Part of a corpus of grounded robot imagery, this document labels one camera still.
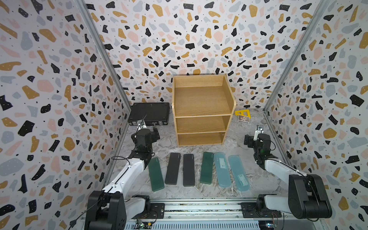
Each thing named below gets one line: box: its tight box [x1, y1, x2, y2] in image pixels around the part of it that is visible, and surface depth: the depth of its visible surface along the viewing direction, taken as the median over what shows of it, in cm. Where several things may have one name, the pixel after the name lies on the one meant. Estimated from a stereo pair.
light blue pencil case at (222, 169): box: [213, 151, 231, 188], surface depth 90 cm
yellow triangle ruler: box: [234, 109, 252, 119], surface depth 121 cm
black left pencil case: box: [164, 152, 181, 185], surface depth 90 cm
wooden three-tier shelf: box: [171, 73, 237, 148], surface depth 89 cm
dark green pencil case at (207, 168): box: [199, 151, 214, 185], surface depth 89 cm
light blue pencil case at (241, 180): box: [228, 154, 250, 192], surface depth 87 cm
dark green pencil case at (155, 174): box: [148, 157, 165, 192], surface depth 87 cm
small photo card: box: [237, 115, 250, 124], surface depth 116 cm
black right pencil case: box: [183, 153, 196, 187], surface depth 89 cm
